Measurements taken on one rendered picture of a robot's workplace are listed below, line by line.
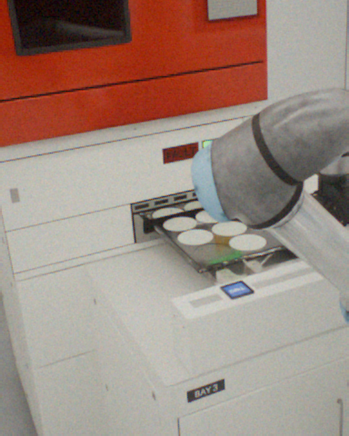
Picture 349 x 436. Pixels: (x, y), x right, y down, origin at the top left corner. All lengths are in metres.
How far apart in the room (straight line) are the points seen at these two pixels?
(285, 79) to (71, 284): 2.27
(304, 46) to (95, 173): 2.28
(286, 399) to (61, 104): 0.91
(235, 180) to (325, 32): 3.06
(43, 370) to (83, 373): 0.13
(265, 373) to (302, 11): 2.67
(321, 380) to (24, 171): 0.92
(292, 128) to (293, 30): 2.93
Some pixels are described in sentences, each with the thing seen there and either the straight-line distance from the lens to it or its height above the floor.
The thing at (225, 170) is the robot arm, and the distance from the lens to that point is 0.85.
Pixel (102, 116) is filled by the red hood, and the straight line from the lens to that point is 1.66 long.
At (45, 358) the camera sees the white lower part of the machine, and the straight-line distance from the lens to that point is 1.95.
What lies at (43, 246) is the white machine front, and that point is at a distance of 1.78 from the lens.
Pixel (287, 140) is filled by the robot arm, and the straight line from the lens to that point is 0.81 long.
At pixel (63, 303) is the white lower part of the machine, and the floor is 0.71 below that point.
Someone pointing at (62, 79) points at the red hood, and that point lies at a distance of 1.61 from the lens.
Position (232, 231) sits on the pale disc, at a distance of 1.76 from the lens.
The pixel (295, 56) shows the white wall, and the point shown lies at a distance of 3.77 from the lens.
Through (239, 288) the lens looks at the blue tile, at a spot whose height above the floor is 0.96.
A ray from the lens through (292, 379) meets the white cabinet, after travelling 1.48.
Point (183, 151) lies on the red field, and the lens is 1.82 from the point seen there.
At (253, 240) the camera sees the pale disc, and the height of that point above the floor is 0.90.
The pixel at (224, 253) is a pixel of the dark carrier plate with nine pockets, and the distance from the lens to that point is 1.63.
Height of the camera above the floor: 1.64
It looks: 22 degrees down
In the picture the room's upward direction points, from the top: 4 degrees counter-clockwise
